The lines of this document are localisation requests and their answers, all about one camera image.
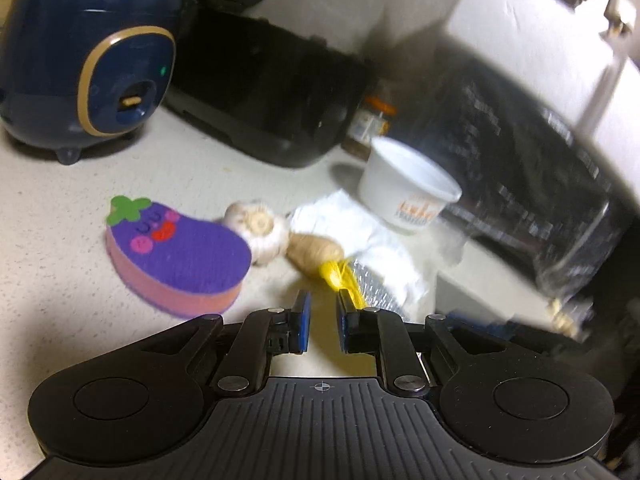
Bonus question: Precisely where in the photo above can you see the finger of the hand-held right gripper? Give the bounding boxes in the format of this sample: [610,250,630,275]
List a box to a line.
[445,311,531,333]

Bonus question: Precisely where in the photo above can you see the black rice cooker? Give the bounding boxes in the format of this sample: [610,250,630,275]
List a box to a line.
[165,0,372,168]

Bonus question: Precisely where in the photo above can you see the crumpled white tissue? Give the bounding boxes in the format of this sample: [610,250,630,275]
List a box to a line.
[290,189,430,311]

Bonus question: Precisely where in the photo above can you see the glass jar with orange lid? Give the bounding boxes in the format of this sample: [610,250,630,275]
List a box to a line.
[342,95,398,161]

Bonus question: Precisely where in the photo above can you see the navy blue rice cooker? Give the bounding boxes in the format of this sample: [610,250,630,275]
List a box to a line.
[0,0,183,166]

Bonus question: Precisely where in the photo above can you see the purple pink eggplant sponge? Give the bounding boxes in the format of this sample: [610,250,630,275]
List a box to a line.
[105,196,252,318]

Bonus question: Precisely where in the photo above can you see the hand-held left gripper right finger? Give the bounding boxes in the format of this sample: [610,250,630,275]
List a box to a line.
[336,290,501,400]

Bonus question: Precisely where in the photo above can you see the white garlic bulb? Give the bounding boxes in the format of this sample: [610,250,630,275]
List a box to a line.
[223,200,291,267]

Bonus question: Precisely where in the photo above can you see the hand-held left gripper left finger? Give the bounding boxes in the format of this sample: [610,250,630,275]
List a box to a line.
[150,290,312,400]

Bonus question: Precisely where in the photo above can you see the black printed foil bag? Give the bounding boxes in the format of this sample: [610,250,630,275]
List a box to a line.
[415,45,626,301]

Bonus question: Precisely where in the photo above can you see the white plastic cup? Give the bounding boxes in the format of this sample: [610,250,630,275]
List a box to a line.
[359,137,463,235]

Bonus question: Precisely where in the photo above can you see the ginger piece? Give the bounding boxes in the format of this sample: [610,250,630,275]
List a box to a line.
[286,234,345,278]

